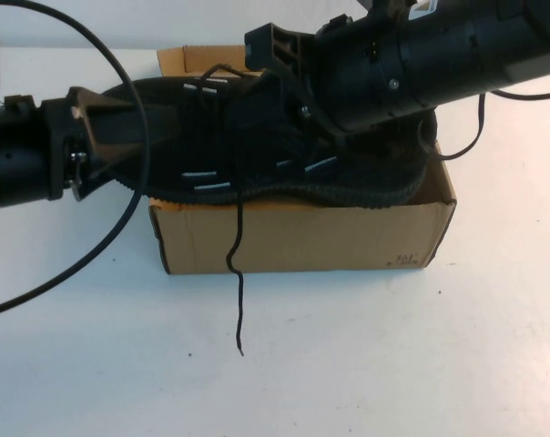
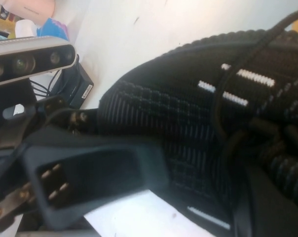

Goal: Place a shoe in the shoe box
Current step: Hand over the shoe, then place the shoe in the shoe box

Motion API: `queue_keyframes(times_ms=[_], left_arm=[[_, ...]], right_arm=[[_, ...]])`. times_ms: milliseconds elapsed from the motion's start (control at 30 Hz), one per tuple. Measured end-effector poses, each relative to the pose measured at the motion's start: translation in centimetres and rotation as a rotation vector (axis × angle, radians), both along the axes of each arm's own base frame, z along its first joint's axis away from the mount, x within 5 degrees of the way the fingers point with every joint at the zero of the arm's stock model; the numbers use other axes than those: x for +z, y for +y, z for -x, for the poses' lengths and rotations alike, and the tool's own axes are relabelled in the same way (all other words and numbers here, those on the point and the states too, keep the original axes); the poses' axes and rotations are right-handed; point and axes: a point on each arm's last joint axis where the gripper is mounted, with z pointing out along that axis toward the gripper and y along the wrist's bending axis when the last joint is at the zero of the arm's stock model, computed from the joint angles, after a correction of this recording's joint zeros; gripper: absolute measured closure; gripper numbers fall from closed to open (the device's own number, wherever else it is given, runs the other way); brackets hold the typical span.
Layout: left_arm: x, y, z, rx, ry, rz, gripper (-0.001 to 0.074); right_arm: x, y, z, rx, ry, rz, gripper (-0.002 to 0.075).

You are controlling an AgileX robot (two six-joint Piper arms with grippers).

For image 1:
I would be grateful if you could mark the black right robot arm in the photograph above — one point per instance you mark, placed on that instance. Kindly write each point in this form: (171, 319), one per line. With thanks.
(475, 50)

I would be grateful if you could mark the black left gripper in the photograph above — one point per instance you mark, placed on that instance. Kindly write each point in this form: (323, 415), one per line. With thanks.
(68, 141)

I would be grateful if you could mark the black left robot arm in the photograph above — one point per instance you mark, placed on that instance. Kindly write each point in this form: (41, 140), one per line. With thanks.
(11, 159)

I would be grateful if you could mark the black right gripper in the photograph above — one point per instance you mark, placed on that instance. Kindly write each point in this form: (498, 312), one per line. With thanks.
(361, 68)

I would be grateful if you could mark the brown cardboard shoe box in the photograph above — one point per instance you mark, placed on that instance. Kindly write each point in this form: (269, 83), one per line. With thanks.
(325, 236)

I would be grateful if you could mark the black sneaker with long lace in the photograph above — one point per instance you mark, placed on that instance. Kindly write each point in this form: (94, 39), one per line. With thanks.
(257, 150)

